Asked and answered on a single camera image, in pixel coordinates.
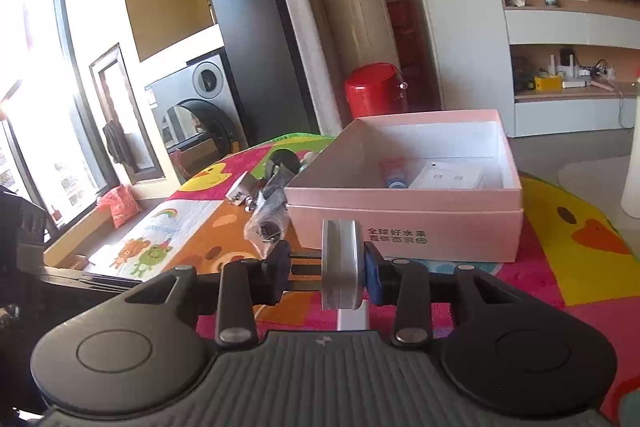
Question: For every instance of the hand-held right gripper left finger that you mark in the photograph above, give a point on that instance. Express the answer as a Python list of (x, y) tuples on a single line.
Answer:
[(277, 267)]

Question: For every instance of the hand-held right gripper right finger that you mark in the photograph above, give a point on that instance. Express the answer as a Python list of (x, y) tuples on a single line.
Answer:
[(371, 272)]

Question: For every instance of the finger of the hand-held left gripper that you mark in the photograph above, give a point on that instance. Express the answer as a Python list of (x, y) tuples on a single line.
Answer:
[(90, 279)]

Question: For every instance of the white round gadget with stand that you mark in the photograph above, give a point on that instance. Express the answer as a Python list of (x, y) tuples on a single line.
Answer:
[(340, 262)]

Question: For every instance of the pink cardboard box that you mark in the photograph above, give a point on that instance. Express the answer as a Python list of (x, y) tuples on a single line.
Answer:
[(400, 212)]

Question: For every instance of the clear bag of black parts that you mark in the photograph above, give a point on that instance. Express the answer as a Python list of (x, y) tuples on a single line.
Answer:
[(270, 212)]

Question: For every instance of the colourful cartoon play mat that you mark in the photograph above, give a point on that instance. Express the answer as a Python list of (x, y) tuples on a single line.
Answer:
[(210, 252)]

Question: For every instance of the orange plastic bag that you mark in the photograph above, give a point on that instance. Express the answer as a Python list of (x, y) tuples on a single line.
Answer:
[(120, 207)]

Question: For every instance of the blue and red tube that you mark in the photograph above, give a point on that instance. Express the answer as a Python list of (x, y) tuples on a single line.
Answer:
[(395, 174)]

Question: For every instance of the black round object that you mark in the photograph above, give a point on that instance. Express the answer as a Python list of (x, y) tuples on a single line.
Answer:
[(281, 163)]

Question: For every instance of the dark hanging cloth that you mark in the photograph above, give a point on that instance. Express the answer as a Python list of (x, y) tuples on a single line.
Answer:
[(119, 142)]

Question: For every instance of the grey washing machine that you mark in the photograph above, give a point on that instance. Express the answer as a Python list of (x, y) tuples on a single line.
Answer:
[(200, 117)]

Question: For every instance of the framed standing mirror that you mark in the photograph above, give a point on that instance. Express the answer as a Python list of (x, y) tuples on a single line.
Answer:
[(100, 72)]

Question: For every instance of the red trash bin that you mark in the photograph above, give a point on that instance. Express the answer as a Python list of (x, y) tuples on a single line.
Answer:
[(372, 89)]

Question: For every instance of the black tall cabinet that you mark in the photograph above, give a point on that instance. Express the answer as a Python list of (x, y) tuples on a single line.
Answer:
[(250, 32)]

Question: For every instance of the red storage rack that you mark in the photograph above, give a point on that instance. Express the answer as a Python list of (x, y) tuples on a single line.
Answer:
[(400, 17)]

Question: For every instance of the yellow box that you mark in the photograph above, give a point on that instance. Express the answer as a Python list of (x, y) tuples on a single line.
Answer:
[(548, 84)]

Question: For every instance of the white router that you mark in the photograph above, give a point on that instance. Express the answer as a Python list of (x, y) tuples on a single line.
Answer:
[(574, 82)]

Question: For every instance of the white thermos bottle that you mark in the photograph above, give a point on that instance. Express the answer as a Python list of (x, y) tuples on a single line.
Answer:
[(631, 157)]

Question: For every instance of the pink hair tool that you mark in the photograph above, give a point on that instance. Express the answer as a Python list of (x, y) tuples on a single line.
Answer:
[(602, 84)]

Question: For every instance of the white power strip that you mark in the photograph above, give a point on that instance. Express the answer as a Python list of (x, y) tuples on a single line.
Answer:
[(597, 72)]

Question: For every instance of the white television cabinet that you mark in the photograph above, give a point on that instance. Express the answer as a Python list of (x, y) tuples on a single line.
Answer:
[(560, 24)]

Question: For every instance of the silver metal bracket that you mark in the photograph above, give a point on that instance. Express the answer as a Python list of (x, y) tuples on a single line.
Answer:
[(241, 187)]

